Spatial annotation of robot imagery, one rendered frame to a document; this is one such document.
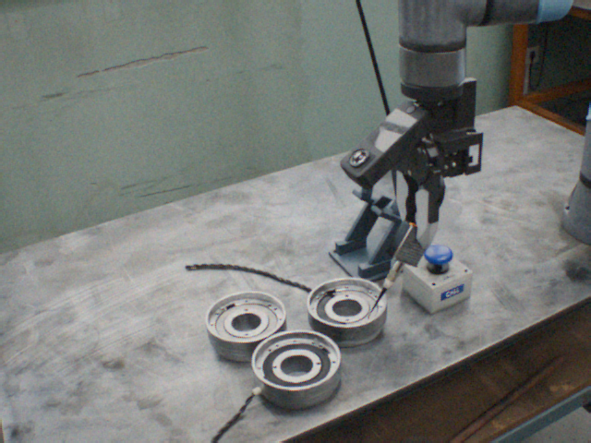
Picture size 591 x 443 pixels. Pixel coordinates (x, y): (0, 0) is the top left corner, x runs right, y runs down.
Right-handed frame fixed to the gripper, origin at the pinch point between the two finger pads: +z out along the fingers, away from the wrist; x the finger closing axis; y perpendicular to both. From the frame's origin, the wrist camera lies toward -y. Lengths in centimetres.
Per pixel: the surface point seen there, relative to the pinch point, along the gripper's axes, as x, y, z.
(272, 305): 8.4, -16.5, 10.1
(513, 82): 159, 161, 57
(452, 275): 0.1, 6.5, 8.6
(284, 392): -7.9, -22.0, 9.6
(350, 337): -1.8, -10.3, 10.8
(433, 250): 2.9, 5.2, 5.6
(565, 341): 4, 38, 38
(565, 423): 22, 66, 93
